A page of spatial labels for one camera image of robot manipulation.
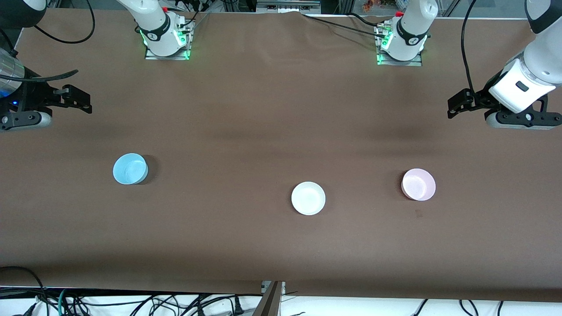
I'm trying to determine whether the light blue bowl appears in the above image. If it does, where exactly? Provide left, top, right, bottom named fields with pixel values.
left=113, top=153, right=149, bottom=185

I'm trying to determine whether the pink bowl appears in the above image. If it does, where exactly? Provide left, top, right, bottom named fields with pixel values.
left=401, top=168, right=436, bottom=201

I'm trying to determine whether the white bowl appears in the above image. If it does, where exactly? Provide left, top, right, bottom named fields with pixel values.
left=291, top=181, right=326, bottom=216

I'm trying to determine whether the orange background object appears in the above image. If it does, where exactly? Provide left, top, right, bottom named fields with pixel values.
left=364, top=0, right=398, bottom=11

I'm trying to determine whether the brown table cover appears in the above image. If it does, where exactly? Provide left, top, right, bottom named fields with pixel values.
left=0, top=8, right=562, bottom=303

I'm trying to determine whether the grey metal box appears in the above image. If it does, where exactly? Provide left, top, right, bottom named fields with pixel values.
left=257, top=0, right=321, bottom=14

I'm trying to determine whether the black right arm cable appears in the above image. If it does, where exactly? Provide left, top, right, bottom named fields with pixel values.
left=0, top=0, right=96, bottom=84

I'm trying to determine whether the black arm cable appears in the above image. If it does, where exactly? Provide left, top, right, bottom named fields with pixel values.
left=0, top=0, right=96, bottom=84
left=460, top=0, right=479, bottom=93

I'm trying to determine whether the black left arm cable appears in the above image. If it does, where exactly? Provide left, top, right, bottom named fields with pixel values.
left=460, top=0, right=479, bottom=93

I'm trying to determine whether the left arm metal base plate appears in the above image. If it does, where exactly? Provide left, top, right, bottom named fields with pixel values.
left=377, top=24, right=423, bottom=67

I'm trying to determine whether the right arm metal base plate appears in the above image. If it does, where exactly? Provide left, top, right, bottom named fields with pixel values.
left=145, top=18, right=194, bottom=61

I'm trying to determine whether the black base cable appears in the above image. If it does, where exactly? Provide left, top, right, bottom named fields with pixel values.
left=347, top=12, right=391, bottom=28
left=302, top=14, right=383, bottom=36
left=168, top=4, right=209, bottom=28

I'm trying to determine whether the thick black floor cable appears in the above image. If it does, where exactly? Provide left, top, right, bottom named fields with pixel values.
left=0, top=266, right=47, bottom=303

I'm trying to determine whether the black cable with plug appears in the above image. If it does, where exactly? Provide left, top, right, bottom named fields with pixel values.
left=193, top=296, right=244, bottom=316

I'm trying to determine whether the aluminium frame bar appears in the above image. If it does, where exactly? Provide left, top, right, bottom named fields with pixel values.
left=252, top=282, right=284, bottom=316

